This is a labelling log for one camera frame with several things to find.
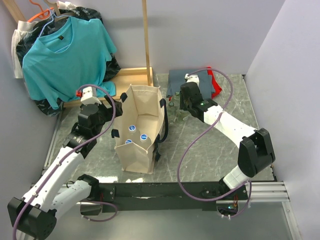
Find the orange clothes hanger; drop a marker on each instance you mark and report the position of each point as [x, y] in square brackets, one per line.
[42, 14]

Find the light blue wire hanger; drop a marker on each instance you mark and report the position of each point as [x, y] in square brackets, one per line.
[47, 26]

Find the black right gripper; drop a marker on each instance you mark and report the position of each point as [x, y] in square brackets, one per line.
[182, 105]

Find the grey folded garment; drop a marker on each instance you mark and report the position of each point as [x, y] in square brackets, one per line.
[176, 78]

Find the wooden rack post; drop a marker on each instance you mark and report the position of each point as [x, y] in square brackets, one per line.
[146, 41]
[14, 10]

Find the red folded garment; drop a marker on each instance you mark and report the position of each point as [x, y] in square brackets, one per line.
[216, 86]

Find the wooden clothes hanger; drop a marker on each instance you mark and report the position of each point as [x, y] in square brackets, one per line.
[56, 12]

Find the turquoise t-shirt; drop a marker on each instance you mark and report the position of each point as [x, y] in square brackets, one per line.
[58, 64]

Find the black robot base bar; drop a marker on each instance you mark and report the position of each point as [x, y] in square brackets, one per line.
[146, 196]

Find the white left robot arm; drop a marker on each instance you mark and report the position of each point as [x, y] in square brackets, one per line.
[37, 212]

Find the aluminium rail frame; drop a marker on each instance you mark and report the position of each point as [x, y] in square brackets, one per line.
[265, 191]

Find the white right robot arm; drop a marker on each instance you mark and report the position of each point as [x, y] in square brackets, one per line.
[255, 148]

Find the clear bottle blue cap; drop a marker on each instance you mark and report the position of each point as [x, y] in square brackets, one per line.
[133, 134]
[145, 141]
[128, 141]

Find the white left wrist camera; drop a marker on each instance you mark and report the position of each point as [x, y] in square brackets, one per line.
[88, 95]

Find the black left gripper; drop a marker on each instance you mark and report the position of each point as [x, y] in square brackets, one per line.
[109, 111]

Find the beige canvas tote bag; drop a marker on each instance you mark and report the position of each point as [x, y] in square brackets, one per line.
[144, 107]

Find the wooden rack base tray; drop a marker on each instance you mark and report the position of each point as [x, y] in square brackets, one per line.
[131, 76]

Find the wooden rack left post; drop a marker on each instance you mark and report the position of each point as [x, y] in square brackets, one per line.
[14, 10]

